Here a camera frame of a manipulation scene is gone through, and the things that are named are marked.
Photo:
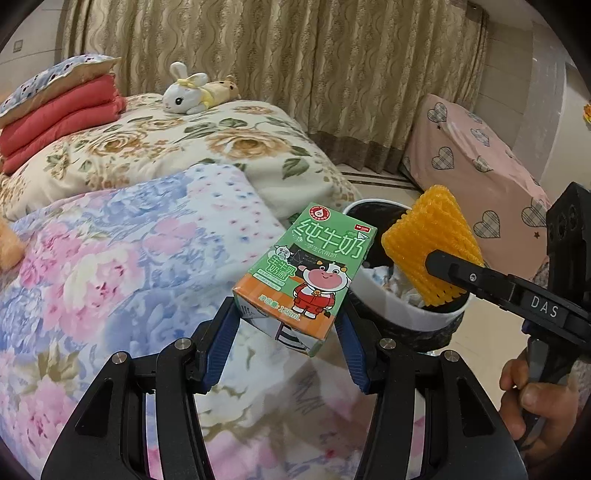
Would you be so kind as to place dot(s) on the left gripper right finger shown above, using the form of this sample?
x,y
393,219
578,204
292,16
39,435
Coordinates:
x,y
464,438

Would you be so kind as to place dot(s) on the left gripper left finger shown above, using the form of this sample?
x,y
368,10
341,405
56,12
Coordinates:
x,y
105,437

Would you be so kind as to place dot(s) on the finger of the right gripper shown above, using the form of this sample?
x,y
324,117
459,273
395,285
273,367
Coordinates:
x,y
483,282

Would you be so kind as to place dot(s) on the white red plastic bag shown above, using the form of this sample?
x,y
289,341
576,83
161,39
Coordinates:
x,y
393,280

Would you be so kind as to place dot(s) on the green milk carton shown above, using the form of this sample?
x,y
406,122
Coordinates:
x,y
295,290

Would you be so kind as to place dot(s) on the white rimmed black trash bin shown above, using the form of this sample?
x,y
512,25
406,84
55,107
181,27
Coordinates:
x,y
383,294

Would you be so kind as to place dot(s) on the person's right hand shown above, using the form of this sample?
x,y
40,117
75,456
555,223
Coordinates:
x,y
557,404

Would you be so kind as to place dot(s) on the pink heart covered furniture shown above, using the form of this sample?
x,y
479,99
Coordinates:
x,y
502,202

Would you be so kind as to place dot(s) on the beige teddy bear plush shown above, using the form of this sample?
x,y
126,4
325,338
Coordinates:
x,y
11,247

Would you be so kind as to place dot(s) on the cream rose floral duvet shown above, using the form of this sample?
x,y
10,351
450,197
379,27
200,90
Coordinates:
x,y
287,169

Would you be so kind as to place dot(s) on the beige patterned curtain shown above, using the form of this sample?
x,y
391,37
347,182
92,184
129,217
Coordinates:
x,y
352,73

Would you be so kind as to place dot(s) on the tan animal plush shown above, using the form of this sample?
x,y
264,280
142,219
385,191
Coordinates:
x,y
218,92

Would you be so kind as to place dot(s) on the white rabbit plush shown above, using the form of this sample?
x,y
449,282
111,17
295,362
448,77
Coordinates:
x,y
185,95

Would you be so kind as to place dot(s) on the folded red blanket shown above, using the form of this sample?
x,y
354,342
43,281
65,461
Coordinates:
x,y
88,105

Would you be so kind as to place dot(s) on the blue patterned pillow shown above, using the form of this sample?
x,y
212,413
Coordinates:
x,y
52,82

